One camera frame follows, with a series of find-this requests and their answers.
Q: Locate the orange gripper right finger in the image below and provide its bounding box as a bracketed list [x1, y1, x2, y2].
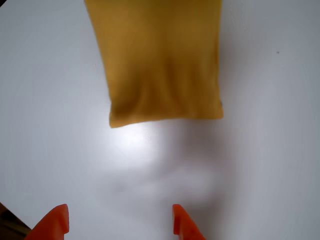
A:
[171, 203, 207, 240]

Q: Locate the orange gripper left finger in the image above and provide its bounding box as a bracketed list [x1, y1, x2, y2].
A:
[24, 203, 70, 240]

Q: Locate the yellow bean bag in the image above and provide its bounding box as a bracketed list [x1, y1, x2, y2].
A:
[83, 0, 225, 129]

